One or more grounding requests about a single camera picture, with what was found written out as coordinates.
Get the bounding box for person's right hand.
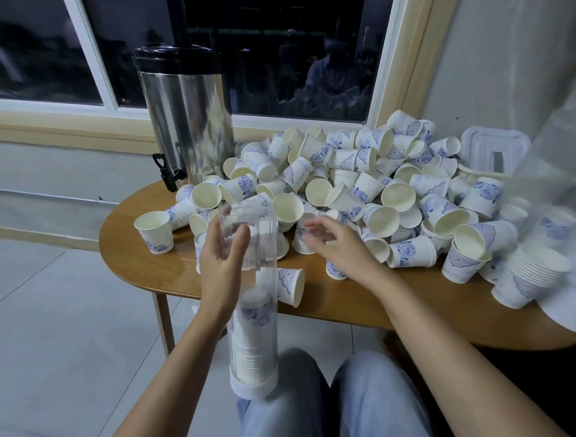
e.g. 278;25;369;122
301;214;389;291

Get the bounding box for person's left hand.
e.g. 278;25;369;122
198;225;253;327

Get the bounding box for clear plastic cup dispenser tube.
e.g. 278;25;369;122
218;202;282;400

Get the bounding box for single blue-printed paper cup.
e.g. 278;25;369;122
292;223;318;256

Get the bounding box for nested stack of paper cups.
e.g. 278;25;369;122
229;288;278;389
492;245;572;310

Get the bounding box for pile of paper cups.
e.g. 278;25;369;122
133;110;541;309

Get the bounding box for person's left forearm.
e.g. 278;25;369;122
115;310;232;437

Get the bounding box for person's right forearm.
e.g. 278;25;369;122
360;265;565;437

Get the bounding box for person's blue jeans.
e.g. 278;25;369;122
236;349;433;437

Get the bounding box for stainless steel water dispenser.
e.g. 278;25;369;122
133;45;237;192

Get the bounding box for white plastic lid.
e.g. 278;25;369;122
459;126;532;176

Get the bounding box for white framed window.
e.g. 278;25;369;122
0;0;460;149

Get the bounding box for clear plastic bag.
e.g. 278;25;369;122
526;81;576;235

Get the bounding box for wooden table leg frame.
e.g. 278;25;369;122
150;292;226;357

